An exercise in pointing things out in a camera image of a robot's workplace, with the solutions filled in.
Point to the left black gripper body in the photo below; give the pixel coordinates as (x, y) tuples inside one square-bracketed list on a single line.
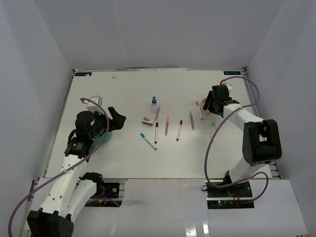
[(101, 125)]

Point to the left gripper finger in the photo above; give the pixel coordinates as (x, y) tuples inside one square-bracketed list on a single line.
[(113, 113), (119, 122)]

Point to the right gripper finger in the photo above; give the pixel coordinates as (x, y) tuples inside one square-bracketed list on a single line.
[(209, 97), (209, 106)]

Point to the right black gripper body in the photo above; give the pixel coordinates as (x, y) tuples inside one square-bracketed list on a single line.
[(214, 99)]

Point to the yellow masking tape roll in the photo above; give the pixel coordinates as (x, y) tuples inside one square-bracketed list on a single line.
[(204, 111)]

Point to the pink cap marker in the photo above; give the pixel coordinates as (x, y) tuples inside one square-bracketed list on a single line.
[(199, 110)]

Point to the green cap marker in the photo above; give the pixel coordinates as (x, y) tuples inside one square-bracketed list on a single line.
[(213, 127)]

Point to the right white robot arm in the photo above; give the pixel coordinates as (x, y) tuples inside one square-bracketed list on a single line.
[(260, 142)]

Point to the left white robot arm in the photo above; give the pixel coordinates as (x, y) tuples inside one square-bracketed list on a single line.
[(70, 192)]

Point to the teal round desk organizer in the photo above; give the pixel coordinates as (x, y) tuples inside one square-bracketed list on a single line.
[(107, 138)]

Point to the right blue corner label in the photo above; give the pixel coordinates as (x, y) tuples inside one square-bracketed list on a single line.
[(232, 73)]

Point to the blue corner label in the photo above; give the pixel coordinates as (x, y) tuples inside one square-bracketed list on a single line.
[(83, 74), (232, 73)]

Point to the blue cap marker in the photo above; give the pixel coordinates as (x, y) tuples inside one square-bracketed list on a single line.
[(145, 138)]

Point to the red cap marker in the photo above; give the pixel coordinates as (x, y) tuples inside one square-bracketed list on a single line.
[(179, 130)]

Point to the black cap marker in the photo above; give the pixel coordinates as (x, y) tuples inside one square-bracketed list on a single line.
[(156, 133)]

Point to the blue cap spray bottle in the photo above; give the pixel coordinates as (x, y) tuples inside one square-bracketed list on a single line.
[(154, 105)]

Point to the pink translucent pen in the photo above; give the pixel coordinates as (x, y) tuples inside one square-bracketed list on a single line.
[(157, 112)]

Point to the left blue corner label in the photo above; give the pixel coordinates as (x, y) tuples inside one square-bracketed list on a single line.
[(83, 74)]

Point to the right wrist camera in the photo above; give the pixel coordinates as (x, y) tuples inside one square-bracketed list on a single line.
[(228, 85)]

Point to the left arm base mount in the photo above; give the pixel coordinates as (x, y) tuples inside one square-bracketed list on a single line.
[(107, 195)]

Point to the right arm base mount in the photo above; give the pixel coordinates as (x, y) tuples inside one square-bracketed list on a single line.
[(235, 197)]

